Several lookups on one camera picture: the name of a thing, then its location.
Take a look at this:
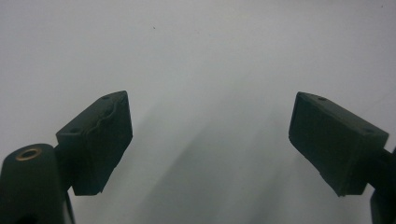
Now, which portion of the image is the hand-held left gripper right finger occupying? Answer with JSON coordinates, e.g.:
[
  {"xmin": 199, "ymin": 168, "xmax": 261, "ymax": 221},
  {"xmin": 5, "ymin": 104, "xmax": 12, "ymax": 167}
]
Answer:
[{"xmin": 288, "ymin": 91, "xmax": 390, "ymax": 198}]

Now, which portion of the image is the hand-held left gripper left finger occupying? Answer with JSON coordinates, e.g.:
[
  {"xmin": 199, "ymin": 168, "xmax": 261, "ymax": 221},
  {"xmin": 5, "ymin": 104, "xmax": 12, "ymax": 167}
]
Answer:
[{"xmin": 55, "ymin": 90, "xmax": 134, "ymax": 197}]

